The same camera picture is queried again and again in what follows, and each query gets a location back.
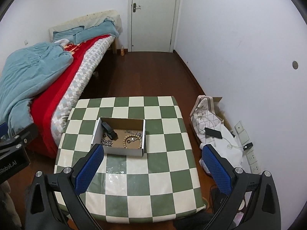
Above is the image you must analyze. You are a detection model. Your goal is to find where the black fitness band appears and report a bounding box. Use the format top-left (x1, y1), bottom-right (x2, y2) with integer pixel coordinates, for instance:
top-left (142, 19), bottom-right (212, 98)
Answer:
top-left (102, 121), bottom-right (118, 140)

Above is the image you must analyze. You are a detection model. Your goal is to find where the wooden bead bracelet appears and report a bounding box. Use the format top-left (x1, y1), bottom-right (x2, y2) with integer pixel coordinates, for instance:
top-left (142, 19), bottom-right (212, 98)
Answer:
top-left (123, 134), bottom-right (143, 149)

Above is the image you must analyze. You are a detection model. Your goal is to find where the thin silver chain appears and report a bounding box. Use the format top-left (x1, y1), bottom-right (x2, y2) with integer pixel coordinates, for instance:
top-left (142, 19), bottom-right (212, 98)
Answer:
top-left (124, 129), bottom-right (143, 137)

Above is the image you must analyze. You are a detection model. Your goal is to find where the white plastic bag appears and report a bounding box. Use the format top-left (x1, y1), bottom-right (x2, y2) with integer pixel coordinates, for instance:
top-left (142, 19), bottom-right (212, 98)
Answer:
top-left (198, 123), bottom-right (243, 167)

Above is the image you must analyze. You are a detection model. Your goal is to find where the red bed sheet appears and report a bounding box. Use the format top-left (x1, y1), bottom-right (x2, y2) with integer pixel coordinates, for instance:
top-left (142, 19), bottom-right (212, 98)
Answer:
top-left (29, 36), bottom-right (99, 159)

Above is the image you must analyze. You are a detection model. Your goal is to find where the black charger plug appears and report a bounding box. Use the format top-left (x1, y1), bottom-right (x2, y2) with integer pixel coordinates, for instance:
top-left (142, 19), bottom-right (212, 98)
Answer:
top-left (243, 142), bottom-right (253, 151)

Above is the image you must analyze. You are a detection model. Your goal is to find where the black smartphone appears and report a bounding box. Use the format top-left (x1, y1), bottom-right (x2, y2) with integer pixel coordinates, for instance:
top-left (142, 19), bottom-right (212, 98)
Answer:
top-left (204, 127), bottom-right (223, 139)

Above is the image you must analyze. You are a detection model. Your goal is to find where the white cardboard box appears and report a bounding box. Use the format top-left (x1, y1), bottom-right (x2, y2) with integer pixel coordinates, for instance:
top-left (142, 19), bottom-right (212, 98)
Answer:
top-left (91, 117), bottom-right (146, 157)

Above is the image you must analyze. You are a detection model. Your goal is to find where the green white checkered tablecloth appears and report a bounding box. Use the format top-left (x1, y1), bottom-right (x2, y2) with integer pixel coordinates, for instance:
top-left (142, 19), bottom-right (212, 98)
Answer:
top-left (54, 96), bottom-right (205, 223)

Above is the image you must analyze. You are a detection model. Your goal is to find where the teal blanket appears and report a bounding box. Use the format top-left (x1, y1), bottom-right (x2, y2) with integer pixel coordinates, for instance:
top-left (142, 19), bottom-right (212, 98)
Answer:
top-left (1, 18), bottom-right (120, 137)

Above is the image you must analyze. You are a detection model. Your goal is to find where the white patterned bag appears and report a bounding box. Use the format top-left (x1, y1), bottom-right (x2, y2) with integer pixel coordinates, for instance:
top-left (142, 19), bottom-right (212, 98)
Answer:
top-left (189, 95), bottom-right (223, 146)

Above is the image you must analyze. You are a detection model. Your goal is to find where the checkered mattress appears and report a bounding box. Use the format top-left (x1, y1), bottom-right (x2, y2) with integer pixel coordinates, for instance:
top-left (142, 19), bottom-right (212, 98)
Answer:
top-left (50, 35), bottom-right (115, 145)

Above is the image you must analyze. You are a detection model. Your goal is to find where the orange bottle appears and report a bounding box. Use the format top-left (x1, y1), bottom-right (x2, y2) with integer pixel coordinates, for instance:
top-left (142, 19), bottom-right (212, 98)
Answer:
top-left (120, 45), bottom-right (125, 56)

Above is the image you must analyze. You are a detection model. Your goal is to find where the beige headboard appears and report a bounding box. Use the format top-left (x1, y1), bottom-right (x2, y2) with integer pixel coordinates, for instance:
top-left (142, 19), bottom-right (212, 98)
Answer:
top-left (49, 9), bottom-right (123, 41)

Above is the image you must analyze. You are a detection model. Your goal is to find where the white door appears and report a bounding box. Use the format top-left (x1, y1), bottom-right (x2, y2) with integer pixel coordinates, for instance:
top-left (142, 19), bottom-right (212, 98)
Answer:
top-left (127, 0), bottom-right (180, 53)

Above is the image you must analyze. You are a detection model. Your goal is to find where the white wall socket strip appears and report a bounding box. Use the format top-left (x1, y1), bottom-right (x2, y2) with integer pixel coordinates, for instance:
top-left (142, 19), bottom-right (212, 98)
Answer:
top-left (234, 121), bottom-right (261, 174)

